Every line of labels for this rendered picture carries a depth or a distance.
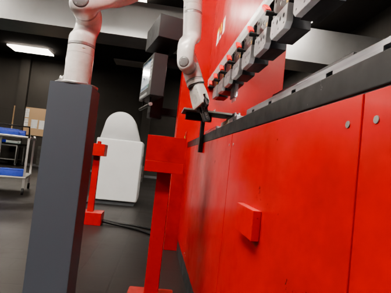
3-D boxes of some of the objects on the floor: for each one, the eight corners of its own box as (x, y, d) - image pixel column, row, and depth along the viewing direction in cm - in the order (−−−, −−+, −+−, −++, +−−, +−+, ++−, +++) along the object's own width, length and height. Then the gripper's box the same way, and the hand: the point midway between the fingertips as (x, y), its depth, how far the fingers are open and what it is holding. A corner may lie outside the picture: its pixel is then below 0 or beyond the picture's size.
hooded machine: (88, 202, 470) (100, 108, 476) (96, 197, 527) (106, 113, 533) (137, 207, 477) (148, 114, 484) (139, 202, 534) (149, 118, 541)
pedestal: (78, 220, 346) (88, 139, 350) (103, 222, 349) (112, 142, 353) (73, 223, 326) (84, 139, 330) (100, 225, 329) (110, 142, 333)
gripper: (209, 77, 153) (220, 114, 151) (196, 89, 167) (206, 124, 164) (195, 78, 150) (206, 117, 148) (182, 91, 163) (193, 127, 161)
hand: (205, 117), depth 156 cm, fingers closed
